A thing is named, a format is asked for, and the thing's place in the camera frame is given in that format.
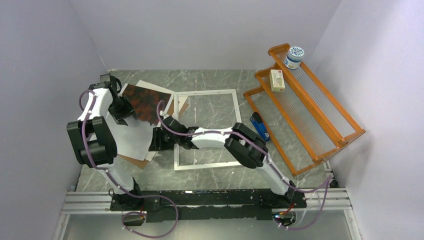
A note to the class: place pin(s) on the blue stapler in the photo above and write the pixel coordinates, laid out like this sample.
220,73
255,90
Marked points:
259,126

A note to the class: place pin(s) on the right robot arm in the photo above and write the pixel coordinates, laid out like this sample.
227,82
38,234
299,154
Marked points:
246,146

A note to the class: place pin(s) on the white picture frame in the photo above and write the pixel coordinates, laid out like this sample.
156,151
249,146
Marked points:
209,109

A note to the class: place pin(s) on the red and white photo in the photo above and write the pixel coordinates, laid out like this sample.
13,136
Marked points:
134,140

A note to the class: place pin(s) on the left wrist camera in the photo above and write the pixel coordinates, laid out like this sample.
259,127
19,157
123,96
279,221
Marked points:
105,78

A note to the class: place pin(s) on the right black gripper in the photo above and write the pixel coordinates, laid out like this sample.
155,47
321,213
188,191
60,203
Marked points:
157,143

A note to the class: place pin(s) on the small cream box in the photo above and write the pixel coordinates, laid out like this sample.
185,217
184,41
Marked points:
277,82

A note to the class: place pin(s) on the blue white round jar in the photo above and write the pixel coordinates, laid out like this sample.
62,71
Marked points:
294,57

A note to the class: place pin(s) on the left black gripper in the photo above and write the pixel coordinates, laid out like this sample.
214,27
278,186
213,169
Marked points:
120,117

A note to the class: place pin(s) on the orange wooden shelf rack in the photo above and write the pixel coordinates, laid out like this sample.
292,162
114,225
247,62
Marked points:
315,116

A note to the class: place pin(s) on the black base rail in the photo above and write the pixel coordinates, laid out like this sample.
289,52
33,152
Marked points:
167,205

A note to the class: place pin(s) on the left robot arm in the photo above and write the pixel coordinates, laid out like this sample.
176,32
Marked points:
94,145

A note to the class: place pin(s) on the brown backing board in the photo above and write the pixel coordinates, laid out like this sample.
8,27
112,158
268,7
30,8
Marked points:
136,161

